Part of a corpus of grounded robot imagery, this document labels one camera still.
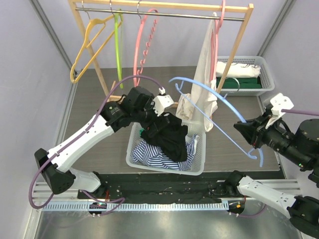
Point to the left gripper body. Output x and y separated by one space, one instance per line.
153 128

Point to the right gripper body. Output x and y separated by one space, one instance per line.
258 132

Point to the black tank top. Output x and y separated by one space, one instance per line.
171 140

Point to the blue striped tank top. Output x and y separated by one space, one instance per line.
153 156

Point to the light pink hanger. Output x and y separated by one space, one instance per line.
214 42

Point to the lime green hanger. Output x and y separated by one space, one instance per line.
118 47

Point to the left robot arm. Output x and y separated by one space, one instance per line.
139 105

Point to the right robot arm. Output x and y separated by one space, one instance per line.
300 148

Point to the folded green cloth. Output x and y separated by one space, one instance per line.
242 83

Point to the white basket with clothes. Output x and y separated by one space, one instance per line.
265 77

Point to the white empty basket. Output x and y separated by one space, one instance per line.
197 165

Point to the folded white cloth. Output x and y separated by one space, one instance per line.
238 70

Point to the wooden clothes rack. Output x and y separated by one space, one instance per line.
228 13

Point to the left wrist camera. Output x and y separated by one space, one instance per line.
162 101

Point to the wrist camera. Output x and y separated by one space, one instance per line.
274 112
162 101

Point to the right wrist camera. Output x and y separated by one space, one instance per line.
274 112

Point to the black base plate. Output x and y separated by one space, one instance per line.
167 188

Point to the white slotted cable duct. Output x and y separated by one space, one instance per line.
94 206

